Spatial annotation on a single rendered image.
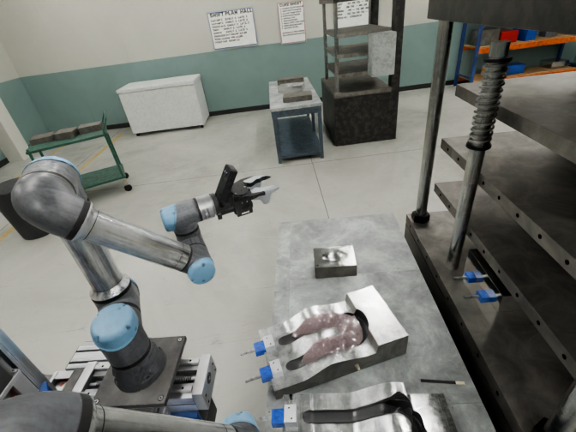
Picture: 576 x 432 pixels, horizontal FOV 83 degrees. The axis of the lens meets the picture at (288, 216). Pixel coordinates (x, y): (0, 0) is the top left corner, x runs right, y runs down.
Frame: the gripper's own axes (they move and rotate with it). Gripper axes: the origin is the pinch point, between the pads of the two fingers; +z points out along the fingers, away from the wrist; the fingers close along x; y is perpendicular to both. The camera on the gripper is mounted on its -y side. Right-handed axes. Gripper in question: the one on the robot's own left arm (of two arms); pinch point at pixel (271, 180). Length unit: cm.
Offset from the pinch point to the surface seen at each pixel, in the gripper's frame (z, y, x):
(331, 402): -7, 51, 51
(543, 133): 74, -12, 35
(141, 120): -36, 201, -618
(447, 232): 99, 67, 1
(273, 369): -18, 54, 31
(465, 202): 78, 27, 18
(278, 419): -23, 49, 48
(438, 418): 19, 51, 69
